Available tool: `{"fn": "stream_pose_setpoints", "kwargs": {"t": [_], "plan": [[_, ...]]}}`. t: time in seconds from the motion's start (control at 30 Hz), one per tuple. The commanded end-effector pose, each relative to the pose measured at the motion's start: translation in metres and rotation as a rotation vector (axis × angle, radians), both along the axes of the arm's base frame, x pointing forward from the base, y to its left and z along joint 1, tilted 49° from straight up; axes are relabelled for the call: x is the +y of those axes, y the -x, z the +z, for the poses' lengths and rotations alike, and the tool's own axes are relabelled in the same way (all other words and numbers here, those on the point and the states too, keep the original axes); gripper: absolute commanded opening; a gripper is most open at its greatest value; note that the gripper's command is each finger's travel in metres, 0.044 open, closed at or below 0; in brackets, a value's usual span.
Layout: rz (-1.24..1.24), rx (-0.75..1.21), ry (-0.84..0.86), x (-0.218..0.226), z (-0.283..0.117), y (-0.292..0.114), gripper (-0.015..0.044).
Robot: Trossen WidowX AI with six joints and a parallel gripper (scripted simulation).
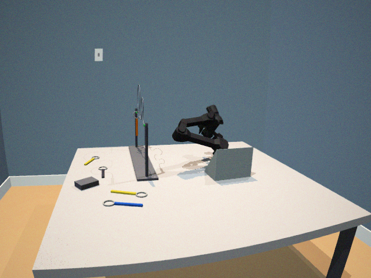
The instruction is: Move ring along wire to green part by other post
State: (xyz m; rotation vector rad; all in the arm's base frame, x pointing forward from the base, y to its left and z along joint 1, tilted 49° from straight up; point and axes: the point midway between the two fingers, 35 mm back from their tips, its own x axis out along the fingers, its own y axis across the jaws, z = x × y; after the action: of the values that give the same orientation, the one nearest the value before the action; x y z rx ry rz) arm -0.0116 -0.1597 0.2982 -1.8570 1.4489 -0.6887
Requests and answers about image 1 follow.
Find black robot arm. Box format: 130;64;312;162
172;105;228;155

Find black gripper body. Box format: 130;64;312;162
210;124;223;139

